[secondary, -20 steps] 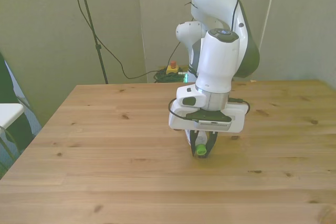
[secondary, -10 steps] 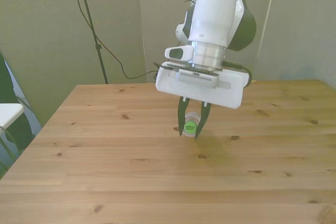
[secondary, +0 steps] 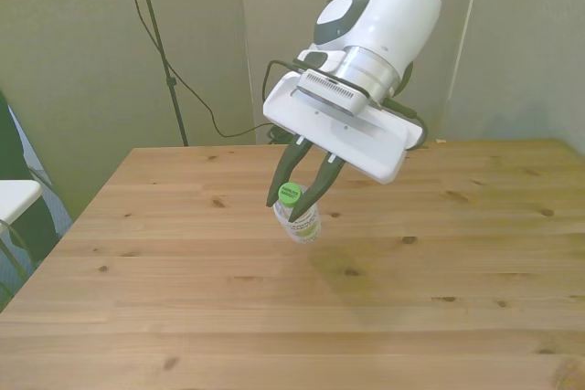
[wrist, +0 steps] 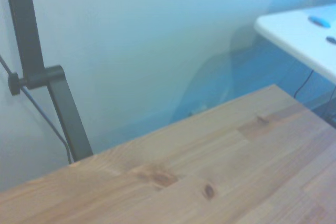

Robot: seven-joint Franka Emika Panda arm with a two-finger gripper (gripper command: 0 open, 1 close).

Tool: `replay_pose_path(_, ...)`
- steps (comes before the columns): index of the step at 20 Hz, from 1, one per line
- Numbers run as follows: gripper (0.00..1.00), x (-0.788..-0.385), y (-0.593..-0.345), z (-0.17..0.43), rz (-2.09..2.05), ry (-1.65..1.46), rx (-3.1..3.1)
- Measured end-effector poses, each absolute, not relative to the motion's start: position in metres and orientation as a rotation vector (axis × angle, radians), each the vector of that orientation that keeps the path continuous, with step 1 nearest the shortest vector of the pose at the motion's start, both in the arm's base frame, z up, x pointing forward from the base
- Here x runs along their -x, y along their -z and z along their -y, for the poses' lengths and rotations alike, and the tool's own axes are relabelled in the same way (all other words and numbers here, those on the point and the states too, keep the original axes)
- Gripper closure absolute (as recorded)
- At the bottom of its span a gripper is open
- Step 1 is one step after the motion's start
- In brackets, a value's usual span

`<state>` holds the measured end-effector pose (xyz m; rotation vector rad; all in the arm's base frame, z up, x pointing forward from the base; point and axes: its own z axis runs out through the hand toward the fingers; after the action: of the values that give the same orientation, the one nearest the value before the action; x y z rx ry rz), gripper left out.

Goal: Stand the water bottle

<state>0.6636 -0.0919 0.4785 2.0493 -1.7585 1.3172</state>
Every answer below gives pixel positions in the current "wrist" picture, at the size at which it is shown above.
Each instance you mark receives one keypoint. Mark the white side table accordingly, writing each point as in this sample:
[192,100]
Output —
[296,33]

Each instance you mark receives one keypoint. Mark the light blue object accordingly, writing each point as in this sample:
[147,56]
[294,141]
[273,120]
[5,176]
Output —
[319,21]

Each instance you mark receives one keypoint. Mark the dark blue object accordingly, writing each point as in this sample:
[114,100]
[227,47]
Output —
[331,40]

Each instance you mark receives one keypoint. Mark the black camera stand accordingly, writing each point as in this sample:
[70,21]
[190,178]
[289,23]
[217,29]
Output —
[29,37]

